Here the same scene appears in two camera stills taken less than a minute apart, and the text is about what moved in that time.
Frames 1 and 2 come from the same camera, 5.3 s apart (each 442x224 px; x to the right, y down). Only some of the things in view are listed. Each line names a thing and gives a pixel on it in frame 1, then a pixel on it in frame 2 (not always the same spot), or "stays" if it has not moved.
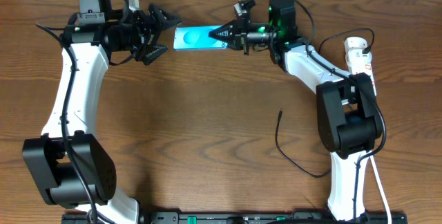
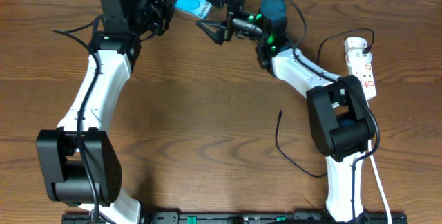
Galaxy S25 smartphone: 196,37 -> 188,1
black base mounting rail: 226,218 stays
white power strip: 360,61 stays
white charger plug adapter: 355,43 stays
